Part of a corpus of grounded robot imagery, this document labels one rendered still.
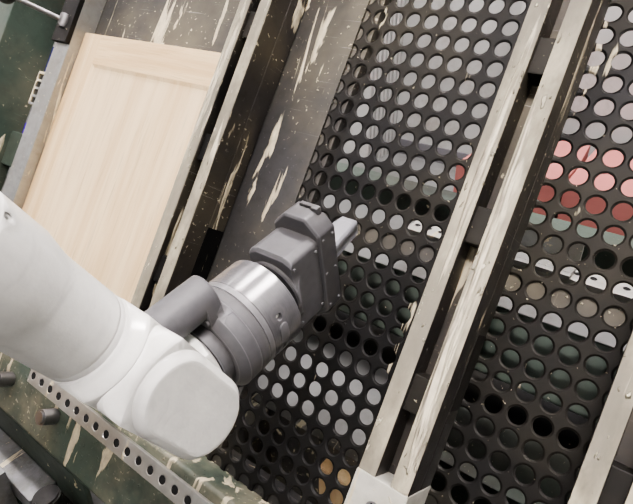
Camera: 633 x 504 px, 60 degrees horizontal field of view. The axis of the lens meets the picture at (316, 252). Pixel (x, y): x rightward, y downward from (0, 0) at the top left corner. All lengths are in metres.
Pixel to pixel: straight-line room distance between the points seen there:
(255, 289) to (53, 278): 0.19
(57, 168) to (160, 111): 0.27
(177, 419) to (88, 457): 0.54
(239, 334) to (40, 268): 0.18
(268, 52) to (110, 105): 0.37
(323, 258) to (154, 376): 0.21
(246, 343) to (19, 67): 1.10
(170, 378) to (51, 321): 0.08
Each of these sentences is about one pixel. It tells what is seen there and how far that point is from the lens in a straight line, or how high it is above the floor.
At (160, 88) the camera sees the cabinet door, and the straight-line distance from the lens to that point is 1.01.
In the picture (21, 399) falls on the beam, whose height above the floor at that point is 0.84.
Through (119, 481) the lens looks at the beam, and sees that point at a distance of 0.89.
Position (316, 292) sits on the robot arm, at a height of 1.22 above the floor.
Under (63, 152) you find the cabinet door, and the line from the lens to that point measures 1.16.
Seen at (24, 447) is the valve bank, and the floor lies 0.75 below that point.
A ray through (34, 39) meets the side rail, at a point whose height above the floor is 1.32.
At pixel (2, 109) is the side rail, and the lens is 1.44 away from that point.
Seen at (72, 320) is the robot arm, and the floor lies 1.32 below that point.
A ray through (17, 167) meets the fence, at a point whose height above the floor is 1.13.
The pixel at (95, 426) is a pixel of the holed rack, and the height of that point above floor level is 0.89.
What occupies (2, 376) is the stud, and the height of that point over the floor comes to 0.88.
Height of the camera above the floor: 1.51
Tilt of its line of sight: 29 degrees down
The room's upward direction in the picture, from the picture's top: straight up
